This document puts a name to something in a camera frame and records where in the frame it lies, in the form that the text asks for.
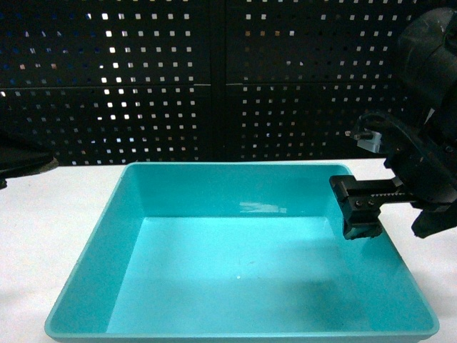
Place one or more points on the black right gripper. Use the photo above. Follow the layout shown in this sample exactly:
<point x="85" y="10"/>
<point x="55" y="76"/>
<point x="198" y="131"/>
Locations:
<point x="424" y="161"/>

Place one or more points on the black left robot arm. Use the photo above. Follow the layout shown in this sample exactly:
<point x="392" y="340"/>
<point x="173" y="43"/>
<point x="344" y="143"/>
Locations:
<point x="22" y="158"/>

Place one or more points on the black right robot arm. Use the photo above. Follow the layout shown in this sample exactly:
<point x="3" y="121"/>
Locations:
<point x="426" y="64"/>

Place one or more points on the teal plastic tray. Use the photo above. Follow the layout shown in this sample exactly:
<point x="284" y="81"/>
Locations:
<point x="227" y="252"/>

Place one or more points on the black perforated metal panel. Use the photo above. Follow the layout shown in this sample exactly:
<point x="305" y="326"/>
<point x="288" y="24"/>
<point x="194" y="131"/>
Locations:
<point x="112" y="82"/>

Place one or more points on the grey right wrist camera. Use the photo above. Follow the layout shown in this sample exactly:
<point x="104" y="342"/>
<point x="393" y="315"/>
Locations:
<point x="367" y="139"/>

